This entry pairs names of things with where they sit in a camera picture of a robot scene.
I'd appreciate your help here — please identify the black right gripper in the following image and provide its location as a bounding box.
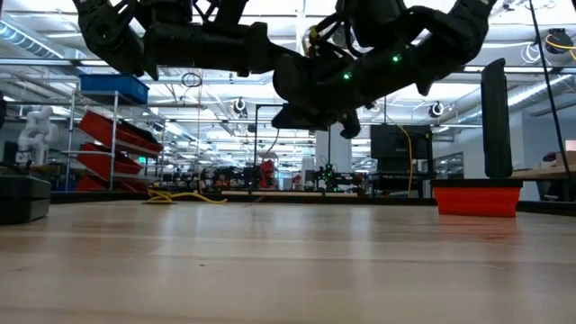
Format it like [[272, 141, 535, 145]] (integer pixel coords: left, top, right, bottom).
[[271, 38, 424, 140]]

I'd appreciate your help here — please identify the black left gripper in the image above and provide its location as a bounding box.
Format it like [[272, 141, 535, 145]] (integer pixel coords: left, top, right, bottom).
[[143, 0, 280, 78]]

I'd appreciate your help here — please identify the yellow wire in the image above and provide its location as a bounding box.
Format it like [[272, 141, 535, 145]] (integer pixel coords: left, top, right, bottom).
[[142, 187, 230, 206]]

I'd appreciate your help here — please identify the white building column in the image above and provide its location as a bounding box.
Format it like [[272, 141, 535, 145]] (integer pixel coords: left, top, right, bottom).
[[316, 125, 354, 175]]

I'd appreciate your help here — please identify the black monitor on cart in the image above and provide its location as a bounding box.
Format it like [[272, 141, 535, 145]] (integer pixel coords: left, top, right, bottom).
[[370, 124, 434, 190]]

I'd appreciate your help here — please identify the blue storage bin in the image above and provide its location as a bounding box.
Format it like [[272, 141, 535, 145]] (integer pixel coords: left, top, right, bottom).
[[79, 73, 150, 105]]

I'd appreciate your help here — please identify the metal shelf rack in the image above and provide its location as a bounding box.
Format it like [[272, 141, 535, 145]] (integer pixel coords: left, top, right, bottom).
[[62, 88, 166, 194]]

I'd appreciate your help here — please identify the red collapsible tray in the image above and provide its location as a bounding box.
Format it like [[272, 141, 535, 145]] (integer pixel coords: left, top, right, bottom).
[[431, 179, 524, 219]]

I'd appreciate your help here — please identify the wood-topped work table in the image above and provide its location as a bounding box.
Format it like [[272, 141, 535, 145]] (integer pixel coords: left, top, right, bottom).
[[510, 150, 576, 203]]

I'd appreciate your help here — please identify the cardboard box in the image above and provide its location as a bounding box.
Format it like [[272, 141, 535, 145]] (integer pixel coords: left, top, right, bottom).
[[555, 150, 576, 168]]

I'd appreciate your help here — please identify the black zip case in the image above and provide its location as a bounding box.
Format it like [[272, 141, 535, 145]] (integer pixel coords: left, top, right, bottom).
[[0, 174, 52, 225]]

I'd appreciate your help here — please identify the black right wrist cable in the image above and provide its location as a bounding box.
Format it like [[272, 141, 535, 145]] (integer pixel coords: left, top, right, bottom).
[[301, 13, 361, 59]]

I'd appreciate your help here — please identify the black gantry frame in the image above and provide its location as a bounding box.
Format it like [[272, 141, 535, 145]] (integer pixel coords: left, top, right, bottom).
[[253, 102, 333, 194]]

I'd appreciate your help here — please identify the yellow extension cord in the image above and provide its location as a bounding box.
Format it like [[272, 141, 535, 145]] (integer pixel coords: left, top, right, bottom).
[[395, 123, 414, 193]]

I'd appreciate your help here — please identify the black aluminium table frame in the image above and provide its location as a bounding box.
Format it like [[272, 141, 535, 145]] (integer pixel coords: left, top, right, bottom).
[[49, 189, 576, 217]]

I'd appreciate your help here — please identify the black ceiling cable reel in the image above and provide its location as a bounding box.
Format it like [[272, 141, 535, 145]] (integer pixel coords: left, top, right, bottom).
[[544, 27, 576, 56]]

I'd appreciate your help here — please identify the long black cable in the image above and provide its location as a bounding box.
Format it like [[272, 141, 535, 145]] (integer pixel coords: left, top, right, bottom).
[[528, 0, 576, 181]]

